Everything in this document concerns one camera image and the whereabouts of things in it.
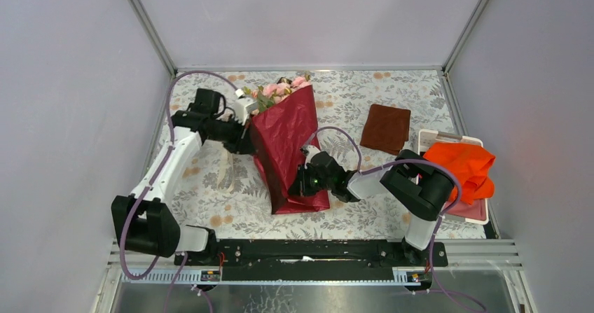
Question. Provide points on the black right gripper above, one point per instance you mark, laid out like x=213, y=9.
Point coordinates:
x=300, y=188

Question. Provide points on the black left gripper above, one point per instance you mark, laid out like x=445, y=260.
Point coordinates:
x=242, y=143

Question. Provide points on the dark maroon wrapping paper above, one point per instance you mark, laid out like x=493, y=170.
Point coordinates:
x=277, y=135

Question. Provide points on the peach rose stem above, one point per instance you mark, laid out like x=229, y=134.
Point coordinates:
x=265, y=96

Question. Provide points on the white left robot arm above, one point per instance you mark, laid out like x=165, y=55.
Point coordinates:
x=143, y=220

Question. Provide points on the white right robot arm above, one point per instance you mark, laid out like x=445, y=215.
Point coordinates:
x=423, y=187

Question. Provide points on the cream printed ribbon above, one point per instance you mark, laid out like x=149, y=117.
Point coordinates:
x=226, y=176

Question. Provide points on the brown folded cloth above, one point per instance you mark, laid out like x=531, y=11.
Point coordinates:
x=386, y=129

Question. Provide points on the white plastic basket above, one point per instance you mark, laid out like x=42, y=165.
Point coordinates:
x=427, y=138

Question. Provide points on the orange cloth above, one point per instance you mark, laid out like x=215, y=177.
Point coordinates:
x=470, y=164

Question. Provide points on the pink cloth in basket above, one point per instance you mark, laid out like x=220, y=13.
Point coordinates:
x=472, y=213

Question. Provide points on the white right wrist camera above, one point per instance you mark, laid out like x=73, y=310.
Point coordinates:
x=309, y=151

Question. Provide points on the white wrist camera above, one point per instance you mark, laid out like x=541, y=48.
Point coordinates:
x=243, y=108
x=309, y=151

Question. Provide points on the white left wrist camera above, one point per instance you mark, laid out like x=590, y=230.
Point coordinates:
x=243, y=108

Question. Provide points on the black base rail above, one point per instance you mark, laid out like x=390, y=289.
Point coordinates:
x=312, y=260

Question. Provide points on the aluminium frame post left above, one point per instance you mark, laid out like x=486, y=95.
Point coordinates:
x=153, y=37

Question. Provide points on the aluminium frame post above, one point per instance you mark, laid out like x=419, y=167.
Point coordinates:
x=153, y=37
x=476, y=14

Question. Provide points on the aluminium frame post right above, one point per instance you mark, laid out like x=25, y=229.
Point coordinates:
x=476, y=14

